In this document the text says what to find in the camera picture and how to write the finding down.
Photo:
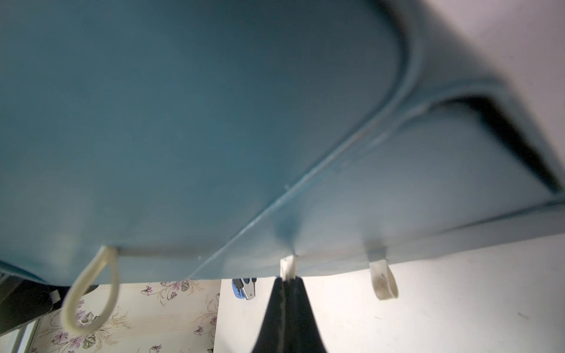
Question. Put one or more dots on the teal three-drawer cabinet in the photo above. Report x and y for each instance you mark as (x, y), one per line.
(162, 128)

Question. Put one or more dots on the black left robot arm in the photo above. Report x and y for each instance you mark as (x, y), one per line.
(23, 301)

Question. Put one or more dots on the blue stapler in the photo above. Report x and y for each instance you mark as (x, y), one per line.
(244, 288)

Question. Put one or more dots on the white top drawer pull loop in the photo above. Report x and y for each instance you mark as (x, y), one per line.
(383, 281)

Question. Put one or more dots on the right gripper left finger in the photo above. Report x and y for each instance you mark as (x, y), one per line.
(271, 338)

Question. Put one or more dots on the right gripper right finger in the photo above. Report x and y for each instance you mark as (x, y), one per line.
(303, 333)

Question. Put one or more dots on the teal drawer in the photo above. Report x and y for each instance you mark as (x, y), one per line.
(453, 171)

